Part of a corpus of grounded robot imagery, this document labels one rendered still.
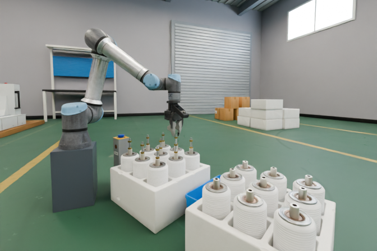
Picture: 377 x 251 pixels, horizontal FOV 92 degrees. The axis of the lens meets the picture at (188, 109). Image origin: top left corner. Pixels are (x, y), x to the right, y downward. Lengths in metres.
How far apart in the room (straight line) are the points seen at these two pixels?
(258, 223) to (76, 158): 0.86
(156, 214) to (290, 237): 0.50
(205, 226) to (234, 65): 6.79
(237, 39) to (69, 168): 7.00
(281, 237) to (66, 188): 0.95
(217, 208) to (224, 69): 6.48
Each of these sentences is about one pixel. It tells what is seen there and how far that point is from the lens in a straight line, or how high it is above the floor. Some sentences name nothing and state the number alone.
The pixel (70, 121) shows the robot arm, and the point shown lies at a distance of 1.10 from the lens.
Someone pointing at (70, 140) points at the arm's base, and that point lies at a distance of 1.10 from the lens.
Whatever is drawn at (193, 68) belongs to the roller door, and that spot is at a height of 1.57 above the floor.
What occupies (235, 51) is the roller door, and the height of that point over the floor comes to 2.31.
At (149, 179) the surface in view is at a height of 0.20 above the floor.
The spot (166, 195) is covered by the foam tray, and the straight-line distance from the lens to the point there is 0.88.
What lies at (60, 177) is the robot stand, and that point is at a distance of 1.14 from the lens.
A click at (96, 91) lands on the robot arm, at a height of 0.60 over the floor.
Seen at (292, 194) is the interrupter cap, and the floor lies 0.25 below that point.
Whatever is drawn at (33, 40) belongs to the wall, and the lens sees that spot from 6.49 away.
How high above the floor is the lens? 0.56
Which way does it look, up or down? 4 degrees down
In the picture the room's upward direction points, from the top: straight up
